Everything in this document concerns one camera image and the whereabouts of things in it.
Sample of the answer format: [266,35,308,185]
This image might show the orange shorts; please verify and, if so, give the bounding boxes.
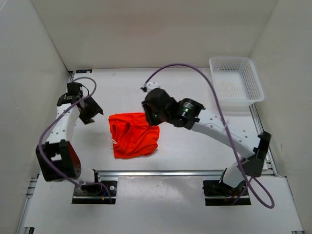
[108,113,160,159]

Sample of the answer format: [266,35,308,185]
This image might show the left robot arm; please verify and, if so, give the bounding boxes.
[36,96,103,182]

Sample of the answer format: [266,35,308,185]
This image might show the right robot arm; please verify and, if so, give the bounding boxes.
[142,97,271,195]

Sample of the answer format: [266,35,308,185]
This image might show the white plastic basket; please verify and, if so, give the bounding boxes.
[209,56,265,108]

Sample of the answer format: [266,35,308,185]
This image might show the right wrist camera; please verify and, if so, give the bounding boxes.
[140,81,173,114]

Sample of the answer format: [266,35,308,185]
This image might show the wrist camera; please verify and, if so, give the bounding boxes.
[140,81,173,114]
[66,82,83,98]

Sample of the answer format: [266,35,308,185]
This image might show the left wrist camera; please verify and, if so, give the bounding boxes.
[66,82,83,98]

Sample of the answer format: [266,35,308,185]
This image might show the aluminium front rail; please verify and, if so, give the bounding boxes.
[98,170,223,176]

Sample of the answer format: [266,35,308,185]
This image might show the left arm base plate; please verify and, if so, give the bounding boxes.
[72,180,117,205]

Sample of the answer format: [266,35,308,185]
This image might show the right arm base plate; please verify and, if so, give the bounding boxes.
[202,172,251,206]

